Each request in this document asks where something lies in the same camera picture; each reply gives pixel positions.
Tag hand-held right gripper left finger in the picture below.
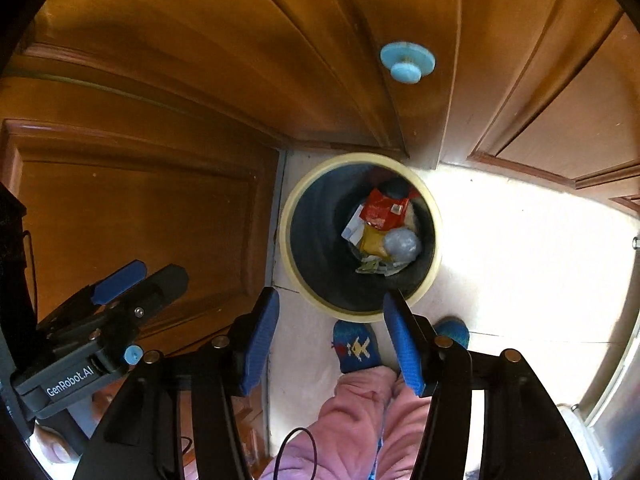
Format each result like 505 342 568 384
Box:
72 286 281 480

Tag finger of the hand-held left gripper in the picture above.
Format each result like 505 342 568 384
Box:
39 259 149 335
116 265 190 350

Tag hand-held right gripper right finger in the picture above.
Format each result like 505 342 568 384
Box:
382 290 593 480

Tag pale green wrapper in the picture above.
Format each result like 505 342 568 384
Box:
356 255 401 276

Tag cream rimmed dark bin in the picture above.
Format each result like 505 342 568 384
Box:
278 152 443 323

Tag yellow snack wrapper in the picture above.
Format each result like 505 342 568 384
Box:
361 225 393 258

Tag white paper scrap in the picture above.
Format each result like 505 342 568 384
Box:
341 205 366 243

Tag red snack wrapper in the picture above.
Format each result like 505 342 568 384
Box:
361 187 412 231

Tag person's left hand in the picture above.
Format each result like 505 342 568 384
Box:
27 422 83 465

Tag brown wooden cabinet door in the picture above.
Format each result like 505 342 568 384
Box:
467 10 640 213
15 0 463 171
0 119 281 461

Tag person's pink fleece trousers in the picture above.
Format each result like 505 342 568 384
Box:
260 365 436 480

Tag white plastic bag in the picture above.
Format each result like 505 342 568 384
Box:
555 402 603 463

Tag silver white appliance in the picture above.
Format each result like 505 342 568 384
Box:
572 230 640 461

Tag light blue cabinet knob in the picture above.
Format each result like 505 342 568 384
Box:
380 41 436 83

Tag thin black cable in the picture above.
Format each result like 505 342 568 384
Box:
276 426 317 480

